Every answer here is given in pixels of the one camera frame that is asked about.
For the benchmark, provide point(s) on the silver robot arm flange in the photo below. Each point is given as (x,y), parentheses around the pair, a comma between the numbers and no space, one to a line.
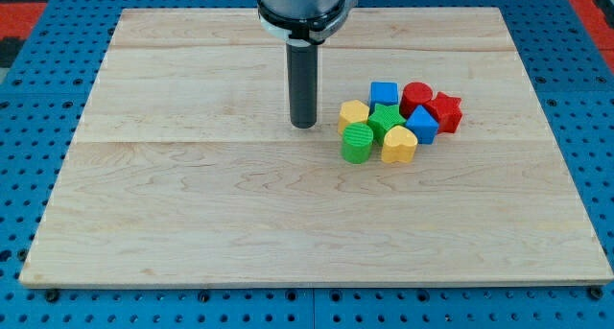
(302,23)

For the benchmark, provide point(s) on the green star block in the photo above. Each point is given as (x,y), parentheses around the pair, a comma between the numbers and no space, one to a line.
(384,118)

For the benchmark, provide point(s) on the red star block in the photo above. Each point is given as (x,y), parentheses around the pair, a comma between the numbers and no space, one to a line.
(446,110)

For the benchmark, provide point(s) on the green cylinder block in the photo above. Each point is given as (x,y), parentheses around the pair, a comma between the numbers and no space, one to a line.
(357,139)

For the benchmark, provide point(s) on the yellow hexagon block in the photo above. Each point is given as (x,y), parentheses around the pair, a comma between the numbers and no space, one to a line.
(352,112)

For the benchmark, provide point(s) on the yellow heart block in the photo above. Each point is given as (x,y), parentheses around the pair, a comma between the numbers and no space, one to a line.
(399,145)

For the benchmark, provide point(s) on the blue cube block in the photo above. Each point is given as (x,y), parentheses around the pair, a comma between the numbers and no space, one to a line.
(383,93)

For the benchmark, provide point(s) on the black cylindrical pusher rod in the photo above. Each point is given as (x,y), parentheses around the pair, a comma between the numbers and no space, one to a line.
(302,66)

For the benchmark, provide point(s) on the blue triangle block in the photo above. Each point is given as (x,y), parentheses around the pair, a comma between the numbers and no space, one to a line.
(423,125)

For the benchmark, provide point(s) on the red cylinder block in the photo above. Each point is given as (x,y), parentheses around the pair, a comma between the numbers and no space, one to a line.
(414,94)

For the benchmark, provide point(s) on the wooden board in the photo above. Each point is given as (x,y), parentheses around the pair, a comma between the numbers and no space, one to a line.
(185,172)

